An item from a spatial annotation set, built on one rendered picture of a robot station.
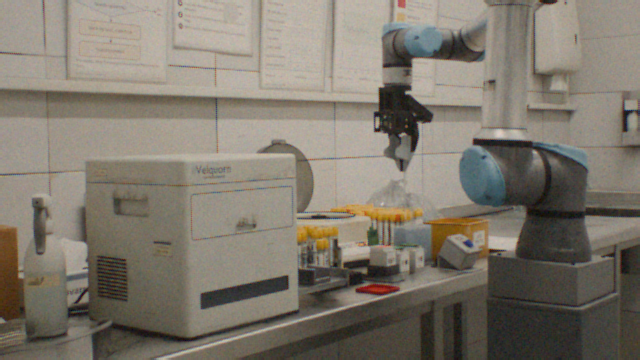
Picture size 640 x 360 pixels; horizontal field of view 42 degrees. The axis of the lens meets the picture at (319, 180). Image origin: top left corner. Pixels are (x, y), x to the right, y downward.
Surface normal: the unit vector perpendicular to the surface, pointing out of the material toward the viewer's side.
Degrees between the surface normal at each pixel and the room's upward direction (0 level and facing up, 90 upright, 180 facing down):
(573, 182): 91
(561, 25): 82
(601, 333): 90
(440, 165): 90
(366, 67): 92
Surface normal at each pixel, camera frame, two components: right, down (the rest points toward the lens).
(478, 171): -0.92, 0.12
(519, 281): -0.63, 0.05
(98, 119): 0.77, 0.02
